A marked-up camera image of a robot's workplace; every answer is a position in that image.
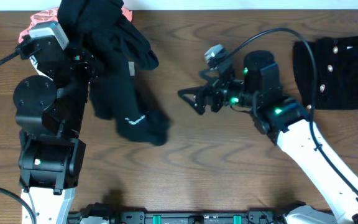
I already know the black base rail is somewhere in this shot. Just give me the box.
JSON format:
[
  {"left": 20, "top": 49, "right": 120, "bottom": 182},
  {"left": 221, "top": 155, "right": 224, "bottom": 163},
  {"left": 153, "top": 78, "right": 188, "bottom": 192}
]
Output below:
[{"left": 67, "top": 202, "right": 338, "bottom": 224}]

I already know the black cardigan with gold buttons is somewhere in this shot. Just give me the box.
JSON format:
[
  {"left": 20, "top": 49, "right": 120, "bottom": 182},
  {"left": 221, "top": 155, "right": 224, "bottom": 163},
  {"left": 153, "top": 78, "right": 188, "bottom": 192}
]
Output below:
[{"left": 308, "top": 36, "right": 358, "bottom": 110}]

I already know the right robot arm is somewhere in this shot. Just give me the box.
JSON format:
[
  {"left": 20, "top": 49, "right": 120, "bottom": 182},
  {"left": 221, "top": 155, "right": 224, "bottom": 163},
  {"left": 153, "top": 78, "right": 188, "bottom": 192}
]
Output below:
[{"left": 178, "top": 50, "right": 358, "bottom": 223}]

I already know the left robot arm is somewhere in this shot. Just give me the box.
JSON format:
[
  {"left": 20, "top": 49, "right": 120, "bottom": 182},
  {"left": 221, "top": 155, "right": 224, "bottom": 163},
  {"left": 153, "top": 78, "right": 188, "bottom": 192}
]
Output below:
[{"left": 13, "top": 35, "right": 104, "bottom": 223}]

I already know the left black cable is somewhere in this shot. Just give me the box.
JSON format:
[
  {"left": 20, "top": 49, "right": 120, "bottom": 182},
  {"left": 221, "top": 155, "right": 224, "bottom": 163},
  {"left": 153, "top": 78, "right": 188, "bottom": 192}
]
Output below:
[{"left": 0, "top": 51, "right": 39, "bottom": 224}]

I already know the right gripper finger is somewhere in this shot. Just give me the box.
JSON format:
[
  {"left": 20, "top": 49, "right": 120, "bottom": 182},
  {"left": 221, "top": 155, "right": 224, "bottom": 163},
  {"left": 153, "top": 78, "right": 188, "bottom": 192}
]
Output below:
[
  {"left": 178, "top": 86, "right": 211, "bottom": 115},
  {"left": 198, "top": 68, "right": 219, "bottom": 82}
]

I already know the right black cable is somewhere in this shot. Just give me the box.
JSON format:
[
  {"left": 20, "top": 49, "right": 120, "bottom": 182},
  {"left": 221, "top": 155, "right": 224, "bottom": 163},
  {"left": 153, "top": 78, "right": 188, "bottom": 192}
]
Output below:
[{"left": 225, "top": 27, "right": 358, "bottom": 215}]

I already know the white printed shirt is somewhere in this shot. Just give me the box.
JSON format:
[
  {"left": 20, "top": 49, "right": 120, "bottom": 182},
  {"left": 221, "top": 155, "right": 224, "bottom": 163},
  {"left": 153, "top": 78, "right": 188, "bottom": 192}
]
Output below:
[{"left": 29, "top": 56, "right": 46, "bottom": 77}]

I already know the pink crumpled shirt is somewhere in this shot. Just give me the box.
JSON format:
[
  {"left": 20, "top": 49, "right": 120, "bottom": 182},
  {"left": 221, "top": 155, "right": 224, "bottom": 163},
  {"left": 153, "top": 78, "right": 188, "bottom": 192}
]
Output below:
[{"left": 18, "top": 7, "right": 133, "bottom": 43}]

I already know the black cable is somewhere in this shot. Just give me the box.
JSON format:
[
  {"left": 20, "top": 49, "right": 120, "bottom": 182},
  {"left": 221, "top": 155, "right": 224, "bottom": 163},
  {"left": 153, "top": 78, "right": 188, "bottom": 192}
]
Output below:
[
  {"left": 0, "top": 51, "right": 39, "bottom": 224},
  {"left": 225, "top": 27, "right": 358, "bottom": 215}
]

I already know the black t-shirt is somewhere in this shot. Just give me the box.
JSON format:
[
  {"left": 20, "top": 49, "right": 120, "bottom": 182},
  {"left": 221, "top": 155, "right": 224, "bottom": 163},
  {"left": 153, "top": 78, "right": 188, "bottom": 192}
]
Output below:
[{"left": 57, "top": 0, "right": 169, "bottom": 146}]

